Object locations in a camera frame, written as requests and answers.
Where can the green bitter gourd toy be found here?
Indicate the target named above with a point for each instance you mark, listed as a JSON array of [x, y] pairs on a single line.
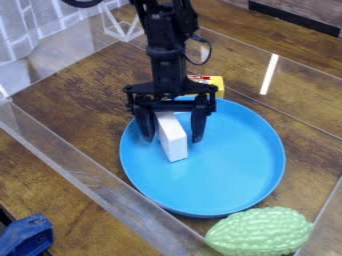
[[272, 231]]

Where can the grey patterned curtain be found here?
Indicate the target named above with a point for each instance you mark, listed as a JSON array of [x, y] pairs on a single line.
[[31, 20]]

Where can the clear acrylic enclosure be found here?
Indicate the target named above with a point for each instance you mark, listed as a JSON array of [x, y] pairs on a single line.
[[63, 125]]

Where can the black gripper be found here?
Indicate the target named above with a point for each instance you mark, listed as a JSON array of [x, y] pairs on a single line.
[[170, 92]]

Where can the blue round tray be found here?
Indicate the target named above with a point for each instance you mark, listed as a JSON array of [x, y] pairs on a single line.
[[233, 169]]

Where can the yellow small box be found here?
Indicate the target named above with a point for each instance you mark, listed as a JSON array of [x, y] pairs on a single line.
[[212, 80]]

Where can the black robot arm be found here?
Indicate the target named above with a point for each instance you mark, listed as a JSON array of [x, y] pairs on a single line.
[[170, 24]]

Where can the white sponge block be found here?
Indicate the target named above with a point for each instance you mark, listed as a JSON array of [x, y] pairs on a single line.
[[173, 136]]

